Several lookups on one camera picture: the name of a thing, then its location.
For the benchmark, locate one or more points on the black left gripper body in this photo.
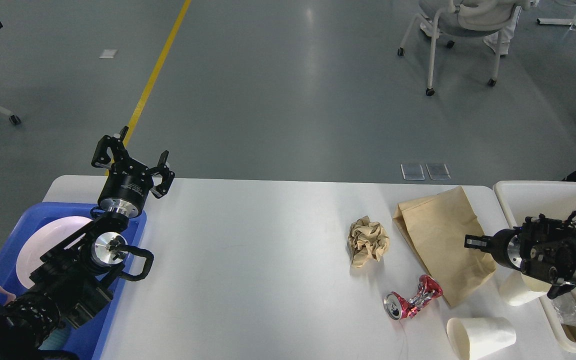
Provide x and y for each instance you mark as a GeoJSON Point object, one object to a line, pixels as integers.
{"type": "Point", "coordinates": [125, 193]}

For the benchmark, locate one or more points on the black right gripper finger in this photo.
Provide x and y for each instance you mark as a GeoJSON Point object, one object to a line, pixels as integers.
{"type": "Point", "coordinates": [480, 242]}

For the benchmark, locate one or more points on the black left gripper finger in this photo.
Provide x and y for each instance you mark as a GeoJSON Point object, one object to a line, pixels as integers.
{"type": "Point", "coordinates": [110, 153]}
{"type": "Point", "coordinates": [167, 176]}

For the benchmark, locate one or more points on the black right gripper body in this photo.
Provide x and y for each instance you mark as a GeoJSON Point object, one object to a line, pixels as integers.
{"type": "Point", "coordinates": [505, 247]}

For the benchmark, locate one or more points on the white paper cup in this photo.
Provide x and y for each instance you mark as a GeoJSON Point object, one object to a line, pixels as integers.
{"type": "Point", "coordinates": [518, 289]}
{"type": "Point", "coordinates": [472, 338]}

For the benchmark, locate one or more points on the brown paper bag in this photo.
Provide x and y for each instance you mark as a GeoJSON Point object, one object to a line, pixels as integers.
{"type": "Point", "coordinates": [435, 227]}

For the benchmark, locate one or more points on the pink plate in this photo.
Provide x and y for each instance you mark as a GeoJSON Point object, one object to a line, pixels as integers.
{"type": "Point", "coordinates": [44, 239]}

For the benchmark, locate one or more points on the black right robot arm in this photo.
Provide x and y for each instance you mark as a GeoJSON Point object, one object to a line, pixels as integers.
{"type": "Point", "coordinates": [541, 248]}

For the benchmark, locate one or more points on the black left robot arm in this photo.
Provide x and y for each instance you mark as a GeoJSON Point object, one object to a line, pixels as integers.
{"type": "Point", "coordinates": [73, 281]}

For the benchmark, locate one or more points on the cream plastic bin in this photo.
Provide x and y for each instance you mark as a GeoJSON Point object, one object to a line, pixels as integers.
{"type": "Point", "coordinates": [556, 200]}

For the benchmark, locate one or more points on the right floor socket plate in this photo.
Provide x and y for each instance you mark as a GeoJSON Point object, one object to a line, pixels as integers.
{"type": "Point", "coordinates": [438, 171]}

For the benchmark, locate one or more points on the floor socket plate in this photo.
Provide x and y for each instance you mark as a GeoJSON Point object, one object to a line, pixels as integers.
{"type": "Point", "coordinates": [412, 172]}
{"type": "Point", "coordinates": [438, 171]}

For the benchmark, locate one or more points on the left floor socket plate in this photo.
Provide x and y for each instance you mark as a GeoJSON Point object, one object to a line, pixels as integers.
{"type": "Point", "coordinates": [412, 172]}

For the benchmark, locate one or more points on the crushed red soda can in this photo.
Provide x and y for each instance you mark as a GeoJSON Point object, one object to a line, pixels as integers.
{"type": "Point", "coordinates": [398, 307]}

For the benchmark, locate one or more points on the crumpled brown paper ball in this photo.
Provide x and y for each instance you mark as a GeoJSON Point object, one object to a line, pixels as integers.
{"type": "Point", "coordinates": [367, 240]}

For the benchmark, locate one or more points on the blue plastic tray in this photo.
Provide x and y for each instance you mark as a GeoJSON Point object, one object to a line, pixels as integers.
{"type": "Point", "coordinates": [88, 341]}

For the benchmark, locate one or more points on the person in white clothes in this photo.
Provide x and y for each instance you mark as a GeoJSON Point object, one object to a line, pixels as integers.
{"type": "Point", "coordinates": [503, 40]}

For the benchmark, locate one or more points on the white chair grey seat right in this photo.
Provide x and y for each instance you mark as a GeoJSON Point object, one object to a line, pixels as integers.
{"type": "Point", "coordinates": [460, 18]}

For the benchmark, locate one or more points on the white stand base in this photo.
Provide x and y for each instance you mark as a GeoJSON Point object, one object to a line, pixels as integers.
{"type": "Point", "coordinates": [573, 17]}

